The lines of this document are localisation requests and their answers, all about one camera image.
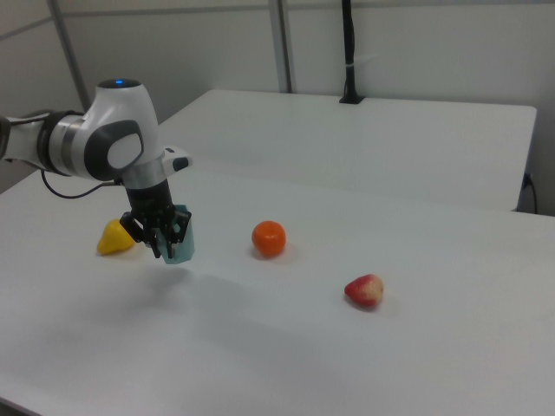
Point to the teal faceted mug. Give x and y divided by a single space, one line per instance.
184 249

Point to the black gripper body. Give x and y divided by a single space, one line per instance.
149 200

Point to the yellow toy pear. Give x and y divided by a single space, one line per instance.
111 242

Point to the red toy strawberry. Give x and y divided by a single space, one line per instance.
362 292

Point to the white table with rounded corner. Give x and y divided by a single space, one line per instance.
347 143

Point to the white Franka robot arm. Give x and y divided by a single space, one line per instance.
121 112

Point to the orange toy mandarin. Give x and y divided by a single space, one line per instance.
269 239

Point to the black pole with clamp base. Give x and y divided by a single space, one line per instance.
350 52

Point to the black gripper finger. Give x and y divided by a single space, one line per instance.
178 225
141 232

